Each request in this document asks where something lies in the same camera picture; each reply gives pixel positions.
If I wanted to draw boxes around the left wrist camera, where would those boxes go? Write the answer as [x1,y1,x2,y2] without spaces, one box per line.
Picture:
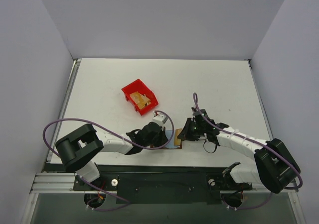
[152,112,168,126]

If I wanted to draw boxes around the brown leather card holder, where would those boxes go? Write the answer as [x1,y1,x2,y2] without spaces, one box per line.
[162,135,182,150]

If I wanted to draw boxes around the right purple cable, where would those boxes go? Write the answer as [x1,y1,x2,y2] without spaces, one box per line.
[193,92,304,211]

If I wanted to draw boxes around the red plastic bin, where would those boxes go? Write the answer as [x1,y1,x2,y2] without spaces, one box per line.
[122,79,159,116]

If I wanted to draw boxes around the aluminium table frame rail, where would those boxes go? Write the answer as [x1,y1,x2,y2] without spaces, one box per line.
[29,58,299,194]

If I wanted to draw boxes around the gold card with chip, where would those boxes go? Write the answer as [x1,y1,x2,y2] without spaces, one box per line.
[173,128,182,148]

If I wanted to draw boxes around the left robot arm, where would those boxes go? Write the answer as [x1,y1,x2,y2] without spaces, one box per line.
[55,122,170,190]

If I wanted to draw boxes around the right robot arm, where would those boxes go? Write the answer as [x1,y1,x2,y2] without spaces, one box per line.
[178,109,301,194]

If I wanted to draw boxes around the gold cards in bin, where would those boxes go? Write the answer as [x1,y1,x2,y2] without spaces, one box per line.
[130,92,151,110]

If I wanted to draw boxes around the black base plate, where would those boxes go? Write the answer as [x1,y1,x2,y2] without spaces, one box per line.
[72,163,254,205]

